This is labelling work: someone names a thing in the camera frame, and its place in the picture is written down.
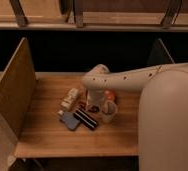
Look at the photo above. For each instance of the wooden shelf rail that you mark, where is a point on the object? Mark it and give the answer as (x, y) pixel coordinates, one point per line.
(95, 15)

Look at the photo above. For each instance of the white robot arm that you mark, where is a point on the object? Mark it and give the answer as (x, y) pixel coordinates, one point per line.
(162, 111)

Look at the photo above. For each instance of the cream plastic bottle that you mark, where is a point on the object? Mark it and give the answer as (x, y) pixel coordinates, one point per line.
(70, 99)

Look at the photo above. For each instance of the orange ceramic bowl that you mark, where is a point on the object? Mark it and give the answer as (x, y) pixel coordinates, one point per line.
(110, 95)

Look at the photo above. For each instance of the black striped rectangular block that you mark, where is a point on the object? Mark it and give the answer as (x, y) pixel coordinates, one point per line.
(87, 120)

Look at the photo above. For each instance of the blue sponge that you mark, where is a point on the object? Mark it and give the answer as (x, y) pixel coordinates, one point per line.
(69, 120)

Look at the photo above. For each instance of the wooden side panel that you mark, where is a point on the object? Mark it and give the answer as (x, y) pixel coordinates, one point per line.
(17, 84)

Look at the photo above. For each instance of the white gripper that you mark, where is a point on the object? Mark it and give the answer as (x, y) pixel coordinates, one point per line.
(95, 98)

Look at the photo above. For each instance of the white ceramic cup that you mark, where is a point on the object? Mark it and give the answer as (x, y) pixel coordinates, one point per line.
(108, 111)

